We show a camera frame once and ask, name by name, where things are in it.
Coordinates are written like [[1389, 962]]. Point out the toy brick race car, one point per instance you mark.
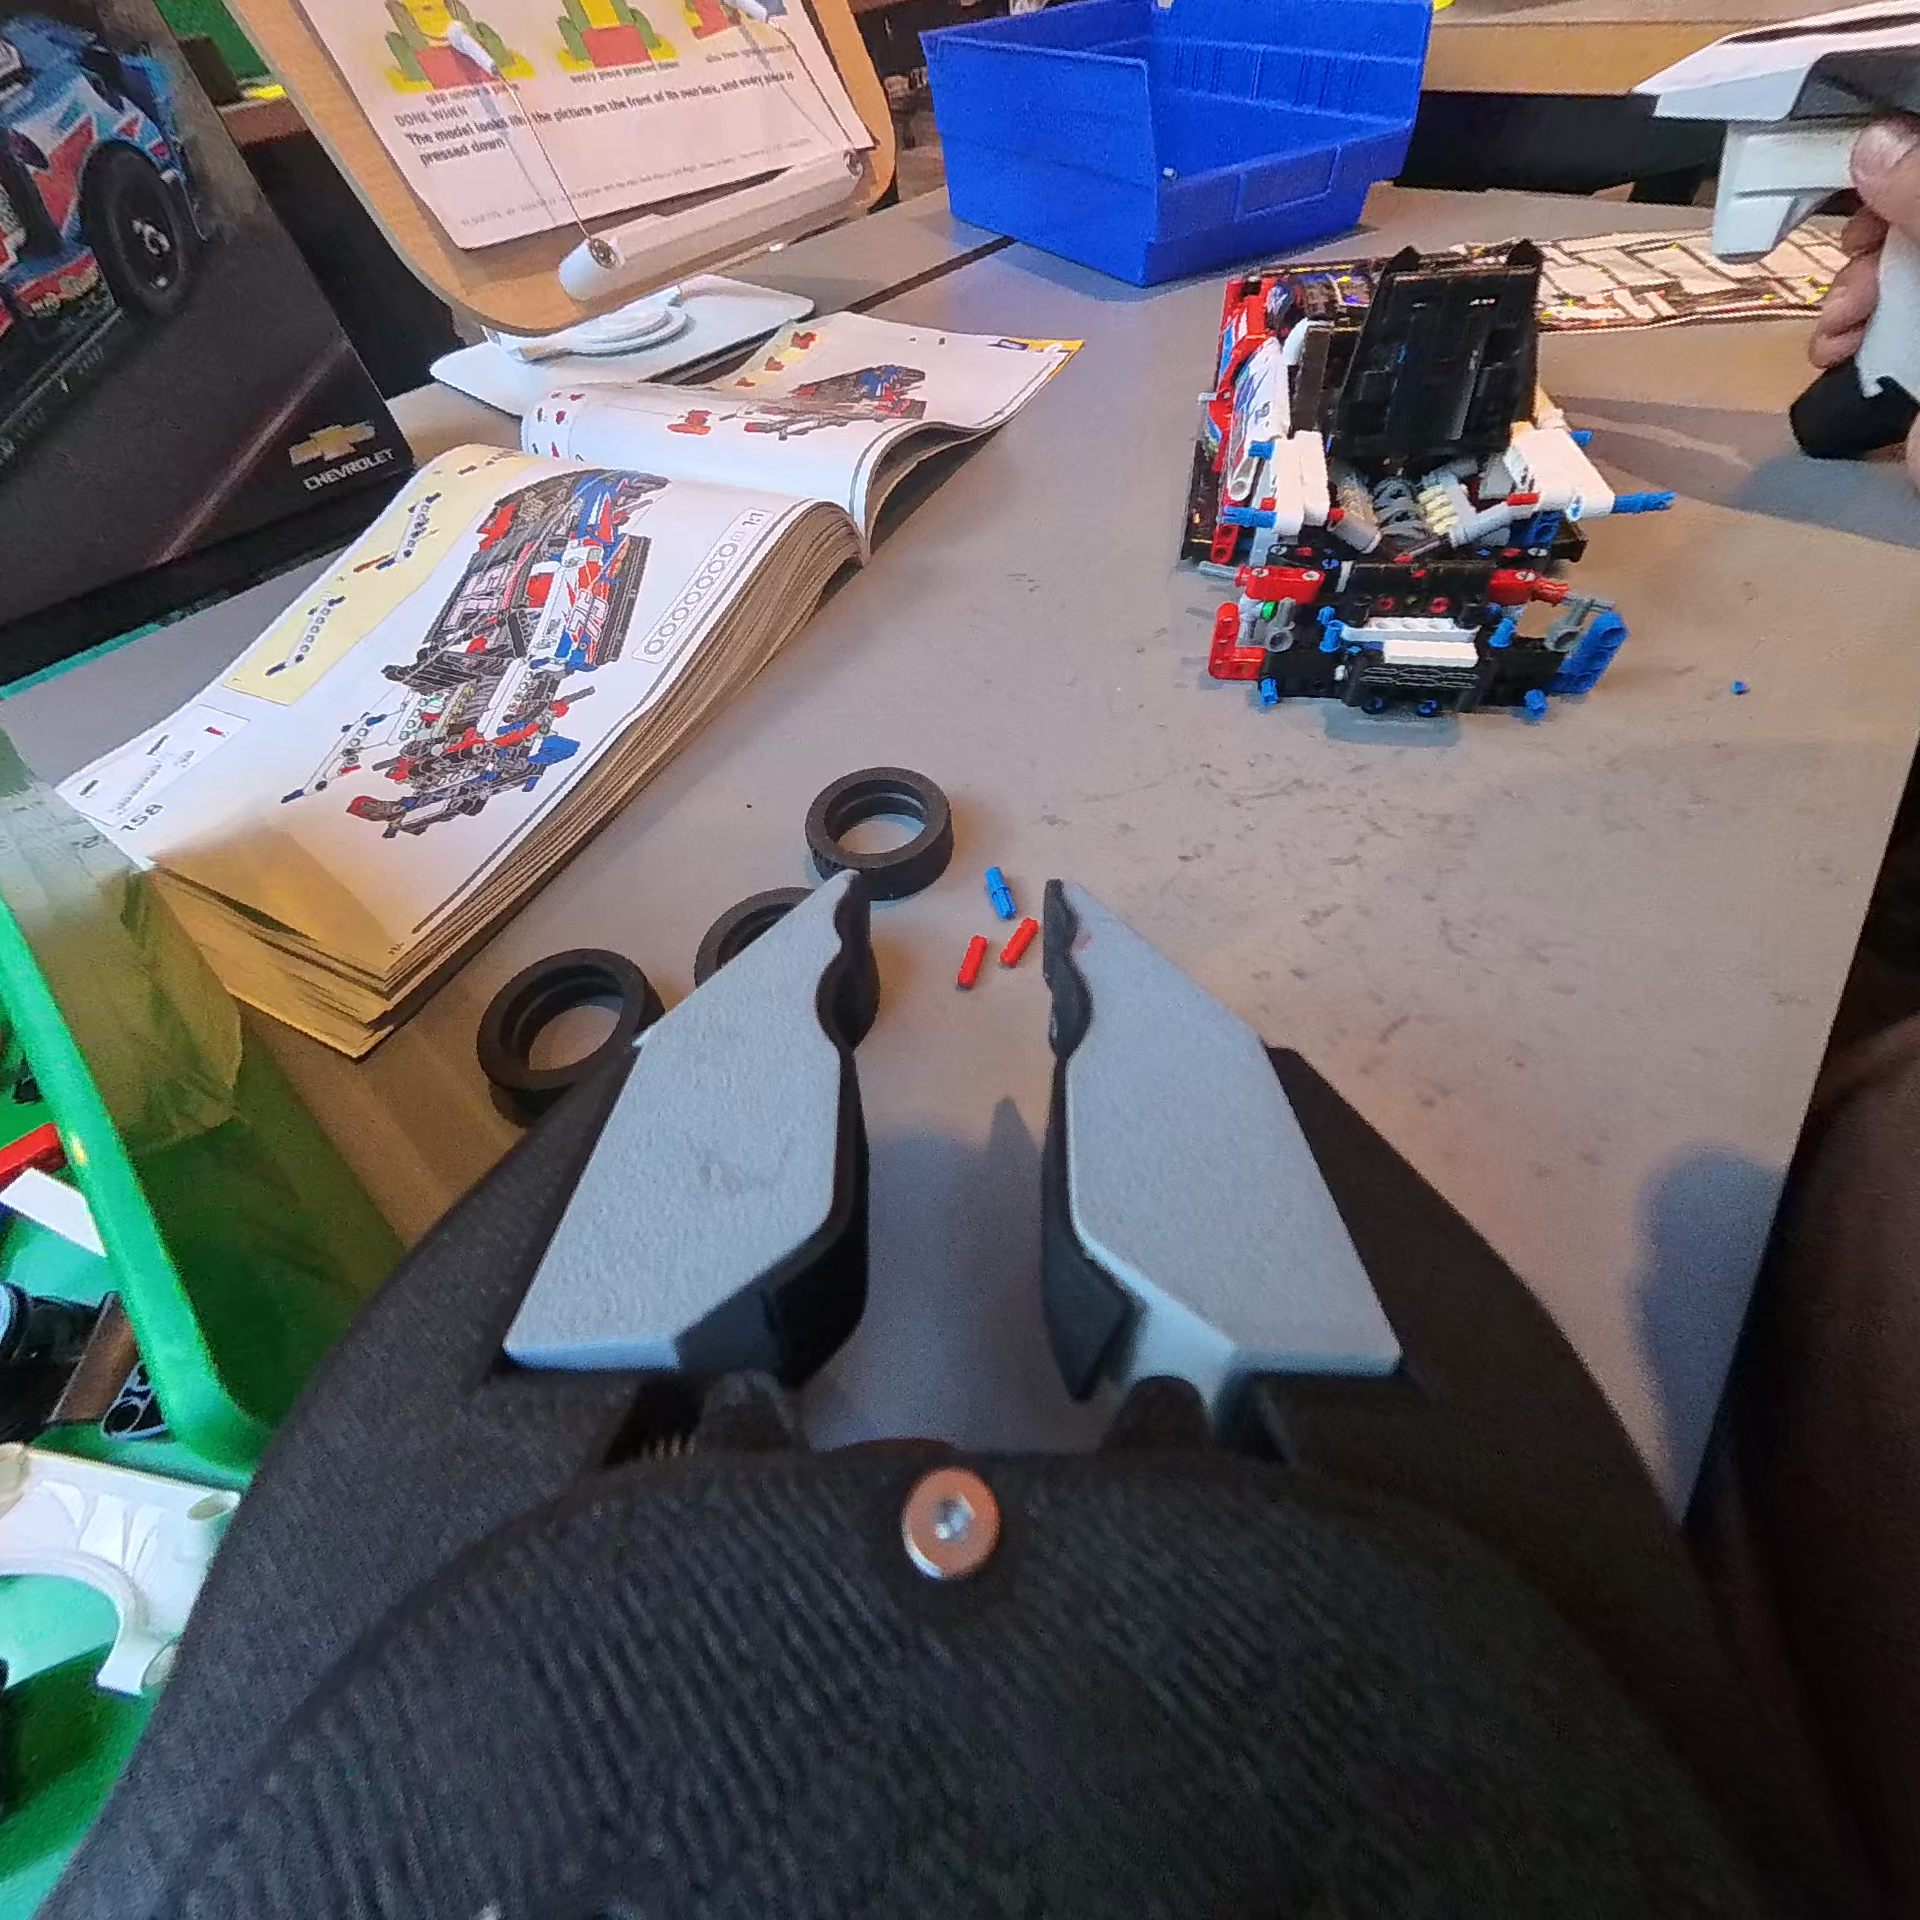
[[1424, 389]]

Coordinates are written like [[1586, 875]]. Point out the black toy tyre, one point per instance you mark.
[[840, 861], [511, 1050], [728, 930]]

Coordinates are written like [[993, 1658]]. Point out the toy car instruction booklet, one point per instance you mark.
[[376, 675]]

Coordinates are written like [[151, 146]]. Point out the tan clipboard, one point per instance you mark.
[[451, 292]]

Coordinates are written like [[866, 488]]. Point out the red connector pin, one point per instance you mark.
[[973, 961], [1018, 940]]

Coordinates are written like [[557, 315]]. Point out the person's brown shirt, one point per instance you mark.
[[1846, 1500]]

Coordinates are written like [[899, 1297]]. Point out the blue plastic bin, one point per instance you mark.
[[1170, 148]]

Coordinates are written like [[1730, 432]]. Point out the blue connector pin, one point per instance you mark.
[[999, 891]]

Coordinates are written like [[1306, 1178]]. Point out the white curved arch piece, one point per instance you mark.
[[89, 1516]]

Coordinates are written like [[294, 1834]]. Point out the black toy set box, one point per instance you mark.
[[150, 450]]

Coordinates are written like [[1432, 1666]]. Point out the printed instruction sheet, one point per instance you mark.
[[600, 119]]

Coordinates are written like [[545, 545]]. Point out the person's right hand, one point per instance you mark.
[[1890, 172]]

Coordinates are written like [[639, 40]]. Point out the green plastic bin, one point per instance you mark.
[[270, 1200]]

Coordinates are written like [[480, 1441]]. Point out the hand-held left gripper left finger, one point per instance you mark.
[[690, 1200]]

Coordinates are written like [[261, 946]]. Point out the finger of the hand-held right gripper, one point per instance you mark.
[[1723, 83]]

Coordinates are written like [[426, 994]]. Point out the black toy wheel rim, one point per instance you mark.
[[61, 1381]]

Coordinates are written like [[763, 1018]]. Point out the yellow-cornered white booklet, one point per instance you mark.
[[931, 375]]

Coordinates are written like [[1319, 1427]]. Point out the white stand base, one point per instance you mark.
[[721, 315]]

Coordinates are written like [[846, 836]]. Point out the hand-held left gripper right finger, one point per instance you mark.
[[1215, 1200]]

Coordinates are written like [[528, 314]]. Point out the neighbouring beige table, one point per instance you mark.
[[1545, 43]]

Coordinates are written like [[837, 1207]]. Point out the printed sticker sheet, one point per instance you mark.
[[1681, 277]]

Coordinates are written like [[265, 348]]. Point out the grey desk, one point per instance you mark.
[[1349, 901]]

